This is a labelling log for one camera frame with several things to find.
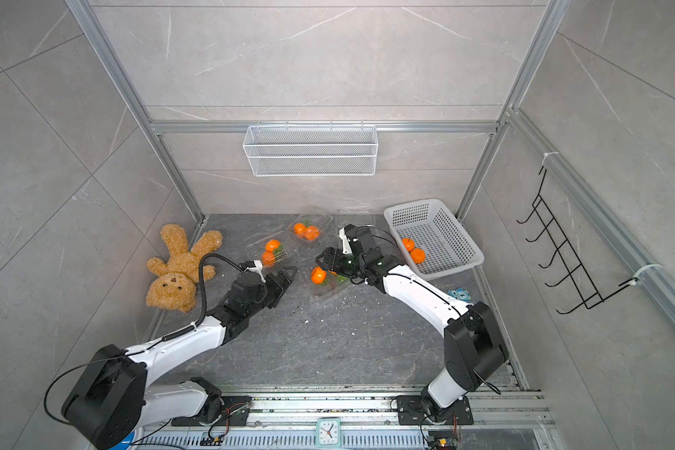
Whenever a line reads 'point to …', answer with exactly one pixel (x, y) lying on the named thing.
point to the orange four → (299, 229)
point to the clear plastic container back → (323, 222)
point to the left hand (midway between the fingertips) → (297, 272)
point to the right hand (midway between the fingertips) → (327, 262)
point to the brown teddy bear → (174, 284)
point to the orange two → (418, 255)
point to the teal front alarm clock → (328, 433)
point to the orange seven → (318, 275)
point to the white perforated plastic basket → (431, 238)
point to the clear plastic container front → (343, 219)
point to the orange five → (273, 245)
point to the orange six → (268, 258)
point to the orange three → (311, 232)
